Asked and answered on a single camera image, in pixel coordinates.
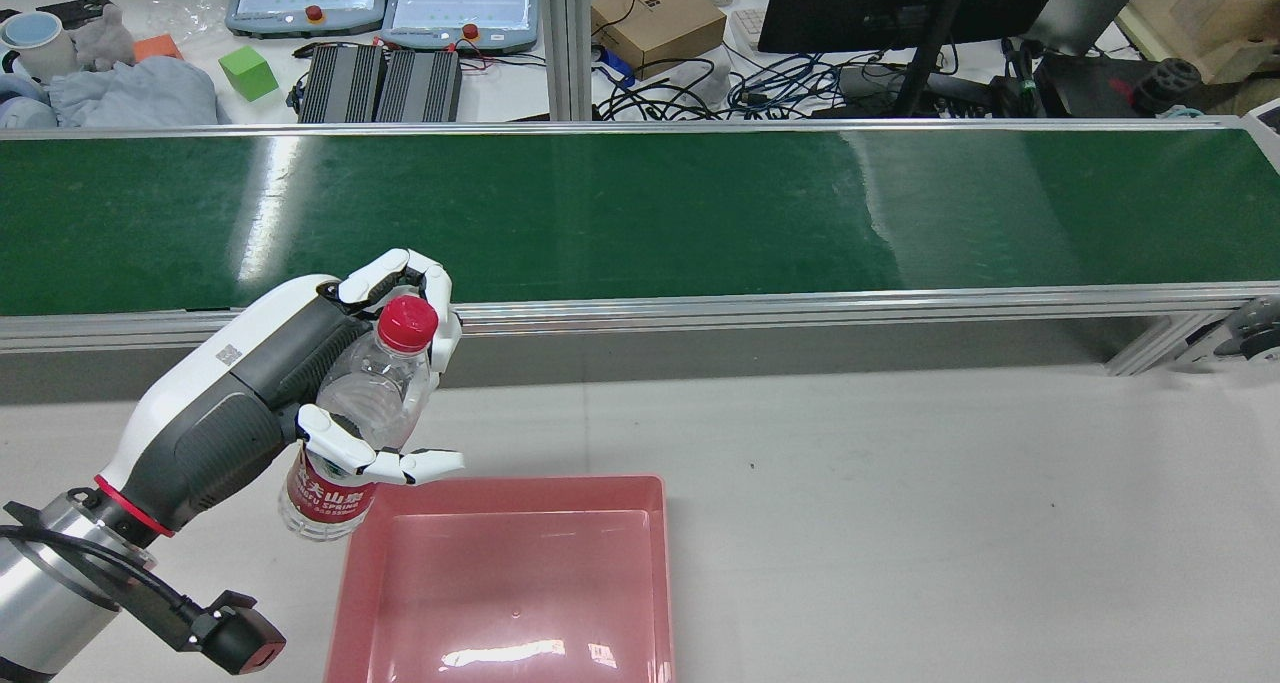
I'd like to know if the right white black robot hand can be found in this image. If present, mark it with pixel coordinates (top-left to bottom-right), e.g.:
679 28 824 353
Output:
95 248 466 539

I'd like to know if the clear water bottle red cap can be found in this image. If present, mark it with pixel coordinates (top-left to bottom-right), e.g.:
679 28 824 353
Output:
278 295 441 544

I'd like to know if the pink plastic basket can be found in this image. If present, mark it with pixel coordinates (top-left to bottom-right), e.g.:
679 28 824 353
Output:
322 475 677 683

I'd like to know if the light blue cloth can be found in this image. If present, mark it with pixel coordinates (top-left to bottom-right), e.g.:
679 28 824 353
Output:
45 55 223 129

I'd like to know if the green cube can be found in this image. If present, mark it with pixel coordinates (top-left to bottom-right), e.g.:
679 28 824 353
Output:
217 45 280 103

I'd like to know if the grey plush toy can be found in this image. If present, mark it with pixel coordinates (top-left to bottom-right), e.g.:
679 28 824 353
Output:
73 3 137 73

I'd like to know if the clear plastic wrapper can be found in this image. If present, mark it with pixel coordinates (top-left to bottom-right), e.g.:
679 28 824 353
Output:
150 0 236 39

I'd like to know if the white mug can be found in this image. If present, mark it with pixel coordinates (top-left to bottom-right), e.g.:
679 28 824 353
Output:
0 10 80 83

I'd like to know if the small black box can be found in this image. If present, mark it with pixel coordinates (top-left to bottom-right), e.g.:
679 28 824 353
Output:
35 0 114 30

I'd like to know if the brown cardboard box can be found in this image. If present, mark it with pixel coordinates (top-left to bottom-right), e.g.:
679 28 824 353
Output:
590 0 729 77

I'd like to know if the clear crumpled plastic bag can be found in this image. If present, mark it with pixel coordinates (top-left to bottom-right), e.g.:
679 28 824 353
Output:
680 48 736 104

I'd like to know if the white keyboard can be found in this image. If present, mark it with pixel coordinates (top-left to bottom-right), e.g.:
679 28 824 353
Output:
728 6 776 61

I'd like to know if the black monitor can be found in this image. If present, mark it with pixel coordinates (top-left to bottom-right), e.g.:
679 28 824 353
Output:
756 0 1074 55

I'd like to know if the black device box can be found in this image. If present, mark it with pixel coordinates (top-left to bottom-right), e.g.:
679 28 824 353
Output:
1035 53 1141 119

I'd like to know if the grey flat panel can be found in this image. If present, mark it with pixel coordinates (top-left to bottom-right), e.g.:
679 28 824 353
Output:
1022 0 1141 57

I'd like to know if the black ribbed roller wheel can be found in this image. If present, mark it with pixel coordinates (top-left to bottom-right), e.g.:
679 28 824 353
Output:
1130 57 1203 116

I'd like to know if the grey conveyor motor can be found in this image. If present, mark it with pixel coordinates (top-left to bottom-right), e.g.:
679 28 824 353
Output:
1178 296 1280 366

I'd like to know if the light wooden box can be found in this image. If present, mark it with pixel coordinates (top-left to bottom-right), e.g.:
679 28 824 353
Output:
1115 0 1280 86

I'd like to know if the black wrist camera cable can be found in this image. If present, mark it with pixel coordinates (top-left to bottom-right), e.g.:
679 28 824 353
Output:
0 501 206 629

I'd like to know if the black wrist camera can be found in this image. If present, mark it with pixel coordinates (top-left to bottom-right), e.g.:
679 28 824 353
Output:
180 590 288 677

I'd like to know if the aluminium profile post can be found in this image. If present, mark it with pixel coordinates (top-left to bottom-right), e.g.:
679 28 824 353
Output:
538 0 594 122

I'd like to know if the green belt conveyor aluminium frame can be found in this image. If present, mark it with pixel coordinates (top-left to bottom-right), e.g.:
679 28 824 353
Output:
0 116 1280 376

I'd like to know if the blue cable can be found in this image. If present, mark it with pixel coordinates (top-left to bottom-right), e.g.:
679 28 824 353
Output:
728 55 836 116

